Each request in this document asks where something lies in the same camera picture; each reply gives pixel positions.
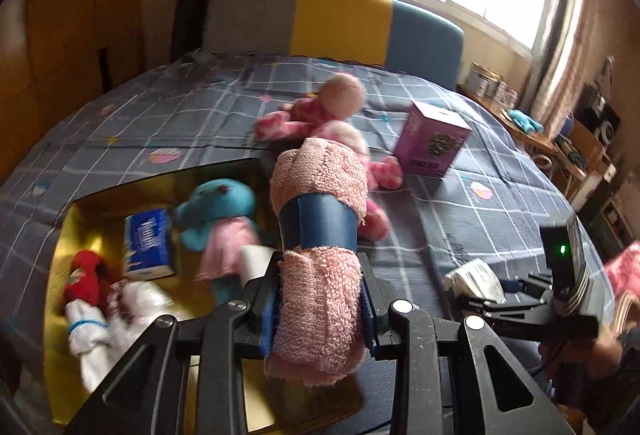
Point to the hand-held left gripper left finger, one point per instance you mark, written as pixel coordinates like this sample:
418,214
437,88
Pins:
267,325

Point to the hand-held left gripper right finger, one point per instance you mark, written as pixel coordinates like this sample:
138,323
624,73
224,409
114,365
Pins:
369,320

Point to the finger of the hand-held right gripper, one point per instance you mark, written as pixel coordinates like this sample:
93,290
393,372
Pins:
532,286
520,320

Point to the pink towel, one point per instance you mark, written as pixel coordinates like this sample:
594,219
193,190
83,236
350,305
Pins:
320,315

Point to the beige packet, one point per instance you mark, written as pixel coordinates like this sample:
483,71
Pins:
475,277

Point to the white foam block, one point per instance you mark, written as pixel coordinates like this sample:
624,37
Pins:
255,260

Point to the white socks bundle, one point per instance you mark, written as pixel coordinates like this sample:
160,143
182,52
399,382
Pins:
145,315

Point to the teal plush bear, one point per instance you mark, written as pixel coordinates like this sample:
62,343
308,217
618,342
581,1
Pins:
220,200

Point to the blue tissue pack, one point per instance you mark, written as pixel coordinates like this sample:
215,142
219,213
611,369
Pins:
147,240

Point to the pink scrunchie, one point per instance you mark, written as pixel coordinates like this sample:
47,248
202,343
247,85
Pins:
115,300

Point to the small red plush toy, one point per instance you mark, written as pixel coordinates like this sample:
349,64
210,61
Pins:
87,272

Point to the gold box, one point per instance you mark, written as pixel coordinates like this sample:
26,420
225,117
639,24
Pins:
100,205

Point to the person's right hand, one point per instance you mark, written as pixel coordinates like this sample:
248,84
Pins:
607,349

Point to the woven brown basket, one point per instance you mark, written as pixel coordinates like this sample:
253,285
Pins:
627,312

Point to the wooden chair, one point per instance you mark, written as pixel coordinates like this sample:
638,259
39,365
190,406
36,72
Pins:
592,165

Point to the dark folded umbrella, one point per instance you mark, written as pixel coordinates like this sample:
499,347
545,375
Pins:
571,154

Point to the wooden side desk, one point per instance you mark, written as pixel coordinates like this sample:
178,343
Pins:
520,140

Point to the blue container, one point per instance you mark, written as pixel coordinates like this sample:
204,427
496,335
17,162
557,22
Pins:
566,125

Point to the teal cloth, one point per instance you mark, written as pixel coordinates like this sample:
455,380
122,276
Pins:
525,121

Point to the purple carton box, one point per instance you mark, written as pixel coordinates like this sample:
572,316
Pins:
430,150

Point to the black appliance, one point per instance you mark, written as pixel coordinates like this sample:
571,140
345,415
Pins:
595,110

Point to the small white carton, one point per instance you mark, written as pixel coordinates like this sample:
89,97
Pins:
507,95

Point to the tins on side table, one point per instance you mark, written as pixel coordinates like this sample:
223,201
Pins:
484,81

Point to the pink spotted plush toy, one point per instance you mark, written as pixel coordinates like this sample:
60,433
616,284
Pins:
342,95

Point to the long beige curtain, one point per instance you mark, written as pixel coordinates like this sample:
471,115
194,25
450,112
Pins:
560,40

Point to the grey yellow blue headboard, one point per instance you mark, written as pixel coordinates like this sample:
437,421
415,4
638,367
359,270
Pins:
340,20

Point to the black rolled mat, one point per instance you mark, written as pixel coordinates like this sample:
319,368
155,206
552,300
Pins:
192,15

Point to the wooden wardrobe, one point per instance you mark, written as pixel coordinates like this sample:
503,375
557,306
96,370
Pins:
60,40

